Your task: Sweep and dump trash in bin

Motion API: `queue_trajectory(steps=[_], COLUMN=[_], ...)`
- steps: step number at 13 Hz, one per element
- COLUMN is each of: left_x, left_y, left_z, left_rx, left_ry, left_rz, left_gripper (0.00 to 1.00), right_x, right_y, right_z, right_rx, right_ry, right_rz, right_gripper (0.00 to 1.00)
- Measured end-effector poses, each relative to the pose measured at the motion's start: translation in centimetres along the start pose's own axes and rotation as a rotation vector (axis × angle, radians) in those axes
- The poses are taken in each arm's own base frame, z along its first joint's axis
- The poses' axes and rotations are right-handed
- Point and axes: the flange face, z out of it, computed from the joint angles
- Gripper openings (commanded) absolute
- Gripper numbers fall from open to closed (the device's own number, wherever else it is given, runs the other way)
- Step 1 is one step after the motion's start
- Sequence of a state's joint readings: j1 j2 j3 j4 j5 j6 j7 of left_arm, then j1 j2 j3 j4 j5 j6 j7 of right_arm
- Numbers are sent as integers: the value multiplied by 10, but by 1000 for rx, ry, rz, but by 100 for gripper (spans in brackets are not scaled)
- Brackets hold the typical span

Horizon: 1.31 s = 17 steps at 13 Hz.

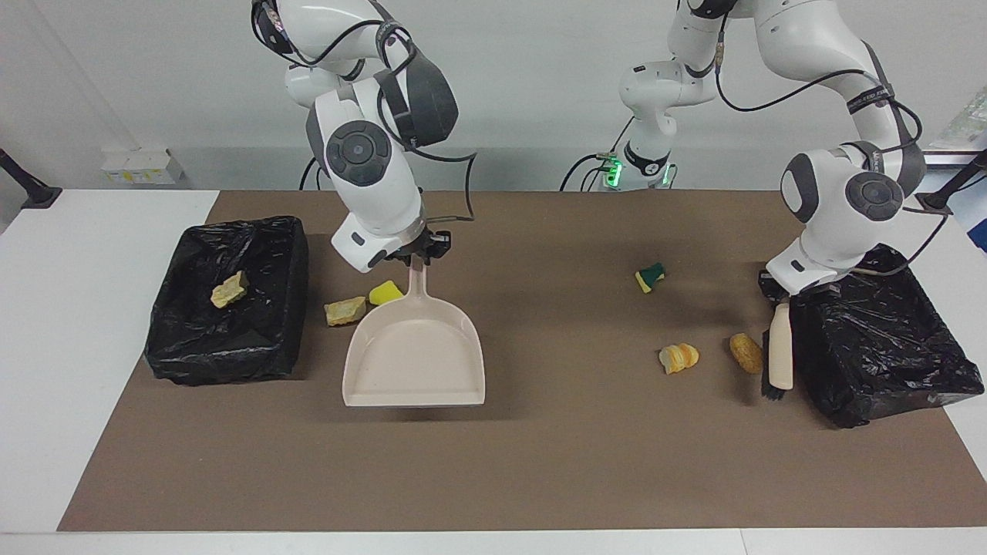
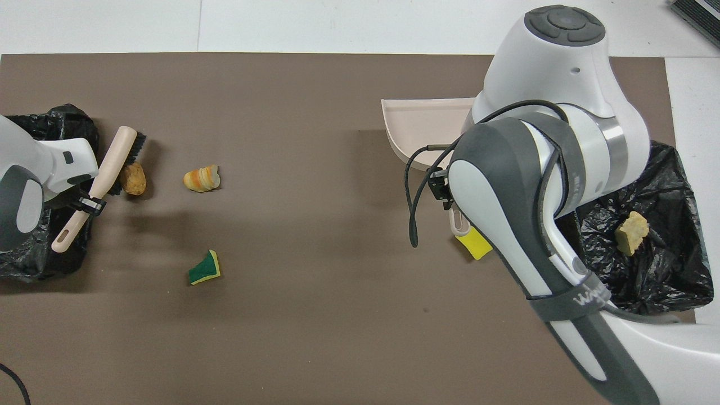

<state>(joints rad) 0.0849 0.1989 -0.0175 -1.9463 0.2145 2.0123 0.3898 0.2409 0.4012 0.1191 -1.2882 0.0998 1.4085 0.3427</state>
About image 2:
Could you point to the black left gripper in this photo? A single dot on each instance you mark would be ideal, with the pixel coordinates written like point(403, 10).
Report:
point(76, 199)

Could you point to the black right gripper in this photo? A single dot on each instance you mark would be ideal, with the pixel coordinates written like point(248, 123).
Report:
point(441, 188)

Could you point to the beige brush black bristles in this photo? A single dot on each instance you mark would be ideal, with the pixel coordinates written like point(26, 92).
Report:
point(112, 163)

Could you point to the brown rounded sponge lump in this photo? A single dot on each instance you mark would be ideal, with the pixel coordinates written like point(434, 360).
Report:
point(135, 180)

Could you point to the beige plastic dustpan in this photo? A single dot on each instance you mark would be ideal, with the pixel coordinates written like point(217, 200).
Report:
point(422, 129)

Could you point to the plain yellow sponge piece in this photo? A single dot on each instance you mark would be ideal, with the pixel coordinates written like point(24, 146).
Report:
point(477, 246)

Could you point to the orange striped sponge piece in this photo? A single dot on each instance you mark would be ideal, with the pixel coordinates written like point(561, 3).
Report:
point(201, 180)

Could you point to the small green yellow sponge wedge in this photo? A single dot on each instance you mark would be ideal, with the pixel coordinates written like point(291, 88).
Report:
point(202, 271)

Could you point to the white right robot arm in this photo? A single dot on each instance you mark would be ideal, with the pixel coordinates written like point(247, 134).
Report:
point(551, 73)

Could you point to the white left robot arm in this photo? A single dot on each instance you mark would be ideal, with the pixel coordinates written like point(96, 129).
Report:
point(22, 208)

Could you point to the black bag lined bin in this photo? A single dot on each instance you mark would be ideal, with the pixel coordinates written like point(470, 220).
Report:
point(28, 264)
point(675, 270)

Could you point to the brown table mat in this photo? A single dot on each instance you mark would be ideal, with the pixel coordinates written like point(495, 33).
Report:
point(281, 95)

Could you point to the beige sponge chunk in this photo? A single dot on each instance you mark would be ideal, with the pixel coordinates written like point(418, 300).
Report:
point(631, 233)

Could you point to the dark ribbed device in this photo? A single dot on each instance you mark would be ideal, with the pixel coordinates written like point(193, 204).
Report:
point(700, 14)

